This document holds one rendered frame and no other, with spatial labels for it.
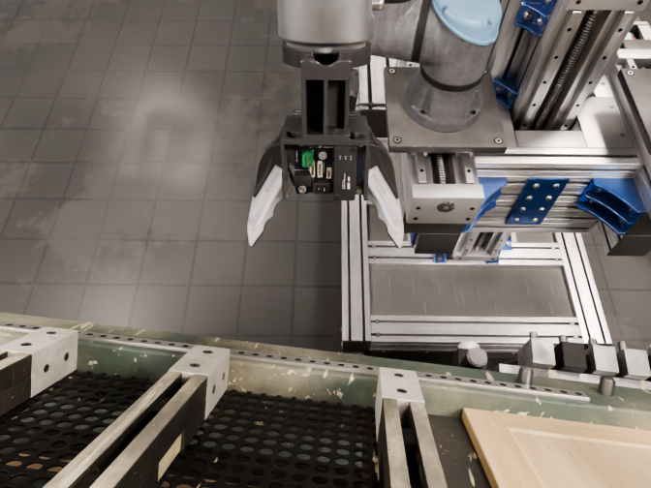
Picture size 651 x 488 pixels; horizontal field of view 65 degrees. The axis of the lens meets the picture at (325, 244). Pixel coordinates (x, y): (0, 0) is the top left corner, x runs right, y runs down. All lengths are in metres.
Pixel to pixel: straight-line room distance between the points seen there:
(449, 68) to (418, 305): 0.97
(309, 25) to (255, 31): 2.60
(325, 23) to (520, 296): 1.54
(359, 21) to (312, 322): 1.58
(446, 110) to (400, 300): 0.88
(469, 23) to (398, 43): 0.12
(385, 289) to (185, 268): 0.80
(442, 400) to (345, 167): 0.58
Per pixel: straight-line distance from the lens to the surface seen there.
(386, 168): 0.49
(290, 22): 0.41
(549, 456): 0.85
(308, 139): 0.41
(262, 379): 0.92
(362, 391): 0.91
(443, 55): 0.94
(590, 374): 1.21
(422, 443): 0.66
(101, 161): 2.52
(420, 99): 1.01
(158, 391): 0.74
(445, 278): 1.80
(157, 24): 3.16
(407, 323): 1.68
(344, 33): 0.40
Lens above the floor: 1.77
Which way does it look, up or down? 59 degrees down
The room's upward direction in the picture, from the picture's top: straight up
